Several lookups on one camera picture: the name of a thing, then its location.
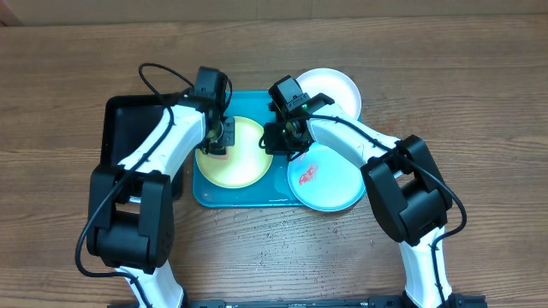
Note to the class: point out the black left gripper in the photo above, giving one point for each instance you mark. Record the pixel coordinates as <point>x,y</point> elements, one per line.
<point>229,139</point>

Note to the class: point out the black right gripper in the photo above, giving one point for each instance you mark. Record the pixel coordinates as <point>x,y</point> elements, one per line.
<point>273,133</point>

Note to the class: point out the yellow plate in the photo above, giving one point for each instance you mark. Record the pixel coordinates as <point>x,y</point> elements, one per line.
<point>243,164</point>

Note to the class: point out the light blue plate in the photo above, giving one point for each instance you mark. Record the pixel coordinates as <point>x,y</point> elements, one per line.
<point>323,180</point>

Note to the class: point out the green orange sponge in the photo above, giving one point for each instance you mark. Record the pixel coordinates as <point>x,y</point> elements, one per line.
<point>219,155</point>

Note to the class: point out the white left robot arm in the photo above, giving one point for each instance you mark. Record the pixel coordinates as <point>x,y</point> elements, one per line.
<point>130,224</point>

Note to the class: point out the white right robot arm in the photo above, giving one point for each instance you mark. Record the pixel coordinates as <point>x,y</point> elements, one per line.
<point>407,193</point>

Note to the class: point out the teal serving tray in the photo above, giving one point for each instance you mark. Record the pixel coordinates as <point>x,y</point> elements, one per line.
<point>272,189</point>

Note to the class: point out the black water tray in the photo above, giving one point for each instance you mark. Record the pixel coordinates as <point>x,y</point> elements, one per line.
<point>128,121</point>

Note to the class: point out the white plate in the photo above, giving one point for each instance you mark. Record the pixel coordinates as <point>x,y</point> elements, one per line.
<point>333,84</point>

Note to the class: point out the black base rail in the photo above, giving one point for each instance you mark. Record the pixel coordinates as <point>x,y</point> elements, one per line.
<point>383,301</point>

